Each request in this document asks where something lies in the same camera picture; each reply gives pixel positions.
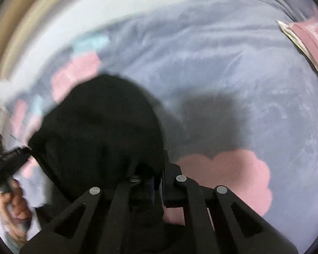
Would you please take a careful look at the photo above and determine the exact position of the person's left hand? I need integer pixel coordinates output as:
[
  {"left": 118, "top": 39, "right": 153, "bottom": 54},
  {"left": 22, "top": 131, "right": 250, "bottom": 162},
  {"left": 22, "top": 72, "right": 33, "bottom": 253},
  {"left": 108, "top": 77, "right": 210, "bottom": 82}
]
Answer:
[{"left": 0, "top": 178, "right": 33, "bottom": 228}]

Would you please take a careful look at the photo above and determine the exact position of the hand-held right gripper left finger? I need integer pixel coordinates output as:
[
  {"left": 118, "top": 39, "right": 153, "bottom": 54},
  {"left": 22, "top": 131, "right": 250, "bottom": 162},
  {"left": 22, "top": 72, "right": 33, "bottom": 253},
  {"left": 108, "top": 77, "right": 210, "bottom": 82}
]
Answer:
[{"left": 20, "top": 176, "right": 143, "bottom": 254}]

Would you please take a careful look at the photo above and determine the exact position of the black garment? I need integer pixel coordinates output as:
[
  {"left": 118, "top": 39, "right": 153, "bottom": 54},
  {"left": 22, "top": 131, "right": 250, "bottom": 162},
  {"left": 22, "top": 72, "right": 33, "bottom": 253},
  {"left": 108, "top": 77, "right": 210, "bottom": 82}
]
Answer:
[{"left": 28, "top": 75, "right": 166, "bottom": 254}]

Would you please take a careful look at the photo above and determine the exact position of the grey blanket with pink clouds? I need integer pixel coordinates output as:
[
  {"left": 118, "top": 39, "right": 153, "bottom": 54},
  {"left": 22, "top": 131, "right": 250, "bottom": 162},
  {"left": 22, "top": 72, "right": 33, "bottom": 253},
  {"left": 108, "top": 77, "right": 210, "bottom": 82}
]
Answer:
[{"left": 5, "top": 0, "right": 318, "bottom": 254}]

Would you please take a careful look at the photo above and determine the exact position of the beige striped headboard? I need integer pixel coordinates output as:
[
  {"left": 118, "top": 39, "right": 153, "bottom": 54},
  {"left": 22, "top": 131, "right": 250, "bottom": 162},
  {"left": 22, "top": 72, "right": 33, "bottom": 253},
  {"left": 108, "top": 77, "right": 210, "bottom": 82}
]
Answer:
[{"left": 0, "top": 0, "right": 77, "bottom": 78}]

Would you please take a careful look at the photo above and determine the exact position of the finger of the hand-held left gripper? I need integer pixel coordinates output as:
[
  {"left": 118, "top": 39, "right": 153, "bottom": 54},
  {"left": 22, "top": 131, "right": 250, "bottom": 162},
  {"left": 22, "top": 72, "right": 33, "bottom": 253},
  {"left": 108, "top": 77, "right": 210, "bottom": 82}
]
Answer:
[{"left": 0, "top": 148, "right": 31, "bottom": 175}]

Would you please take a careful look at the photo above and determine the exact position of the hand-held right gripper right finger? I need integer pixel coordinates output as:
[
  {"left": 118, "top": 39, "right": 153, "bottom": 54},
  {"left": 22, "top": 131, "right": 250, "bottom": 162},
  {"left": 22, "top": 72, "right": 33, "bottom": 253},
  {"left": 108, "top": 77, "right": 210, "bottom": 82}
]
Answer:
[{"left": 162, "top": 150, "right": 299, "bottom": 254}]

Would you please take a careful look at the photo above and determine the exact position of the pink pillow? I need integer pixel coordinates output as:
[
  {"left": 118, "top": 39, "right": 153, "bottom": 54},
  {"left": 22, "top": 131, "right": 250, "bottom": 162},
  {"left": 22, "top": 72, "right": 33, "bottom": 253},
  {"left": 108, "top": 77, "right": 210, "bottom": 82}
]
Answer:
[{"left": 277, "top": 13, "right": 318, "bottom": 96}]

